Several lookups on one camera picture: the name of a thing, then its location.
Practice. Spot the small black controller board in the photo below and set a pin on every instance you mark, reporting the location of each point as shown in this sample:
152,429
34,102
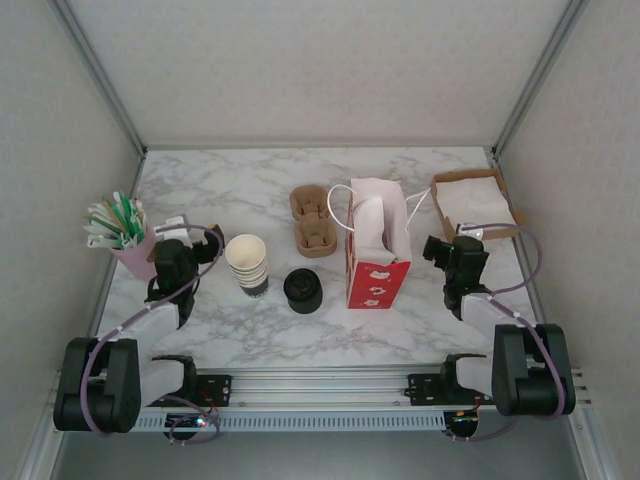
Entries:
182,422
462,417

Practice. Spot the brown cardboard tray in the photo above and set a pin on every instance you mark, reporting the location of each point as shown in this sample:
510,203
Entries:
519,217

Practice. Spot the paper cup stack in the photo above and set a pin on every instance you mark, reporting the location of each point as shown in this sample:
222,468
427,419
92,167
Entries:
246,260

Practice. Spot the aluminium frame post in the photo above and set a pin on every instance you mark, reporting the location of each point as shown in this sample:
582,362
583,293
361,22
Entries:
536,75
101,75

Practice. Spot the red white patterned gift bag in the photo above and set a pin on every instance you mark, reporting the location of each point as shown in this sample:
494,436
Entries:
375,285

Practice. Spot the white paper napkin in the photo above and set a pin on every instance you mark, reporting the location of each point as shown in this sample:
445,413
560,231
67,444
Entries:
372,225

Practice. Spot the pink cup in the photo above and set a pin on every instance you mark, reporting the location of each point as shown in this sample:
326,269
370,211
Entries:
137,262

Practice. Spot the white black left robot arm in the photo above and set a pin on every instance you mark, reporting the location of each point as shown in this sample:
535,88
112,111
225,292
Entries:
95,390

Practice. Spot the brown pulp cup carrier stack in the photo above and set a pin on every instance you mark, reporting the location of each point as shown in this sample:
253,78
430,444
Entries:
315,240

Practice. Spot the green white wrapped straw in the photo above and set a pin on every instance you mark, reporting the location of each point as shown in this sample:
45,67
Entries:
121,207
97,243
136,215
97,230
102,214

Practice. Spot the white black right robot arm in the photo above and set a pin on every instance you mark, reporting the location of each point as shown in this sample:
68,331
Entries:
530,370

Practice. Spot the white napkin stack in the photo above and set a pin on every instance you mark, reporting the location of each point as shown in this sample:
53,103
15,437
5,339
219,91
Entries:
480,200

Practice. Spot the black plastic lids stack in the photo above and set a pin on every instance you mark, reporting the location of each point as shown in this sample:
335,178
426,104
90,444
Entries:
302,292

